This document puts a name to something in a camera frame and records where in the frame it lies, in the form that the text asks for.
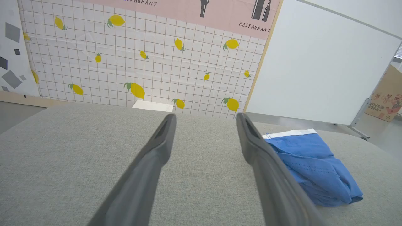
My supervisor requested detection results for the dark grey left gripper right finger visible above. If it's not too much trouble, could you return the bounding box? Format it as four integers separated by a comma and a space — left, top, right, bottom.
236, 113, 328, 226

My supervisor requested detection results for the blue garment with white waistband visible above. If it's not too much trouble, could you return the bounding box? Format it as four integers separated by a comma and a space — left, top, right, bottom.
262, 128, 364, 207

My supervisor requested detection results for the grey metal partition leg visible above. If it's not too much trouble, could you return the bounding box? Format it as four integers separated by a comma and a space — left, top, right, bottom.
347, 97, 373, 141

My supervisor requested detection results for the white grey terrazzo print panel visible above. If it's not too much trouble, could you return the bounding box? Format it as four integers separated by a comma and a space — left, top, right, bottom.
0, 0, 41, 97

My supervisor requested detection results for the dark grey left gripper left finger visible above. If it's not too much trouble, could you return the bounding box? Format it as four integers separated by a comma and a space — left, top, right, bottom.
87, 113, 177, 226

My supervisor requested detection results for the brown cardboard box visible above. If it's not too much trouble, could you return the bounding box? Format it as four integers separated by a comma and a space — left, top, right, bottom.
364, 64, 402, 123

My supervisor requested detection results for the white partition board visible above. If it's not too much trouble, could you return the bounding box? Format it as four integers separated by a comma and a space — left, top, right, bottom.
243, 0, 402, 126

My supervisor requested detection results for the small white box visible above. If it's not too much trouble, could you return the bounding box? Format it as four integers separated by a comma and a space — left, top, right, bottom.
132, 100, 174, 113

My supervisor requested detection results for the lemon print backdrop panel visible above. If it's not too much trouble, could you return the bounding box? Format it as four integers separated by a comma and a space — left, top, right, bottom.
17, 0, 284, 120

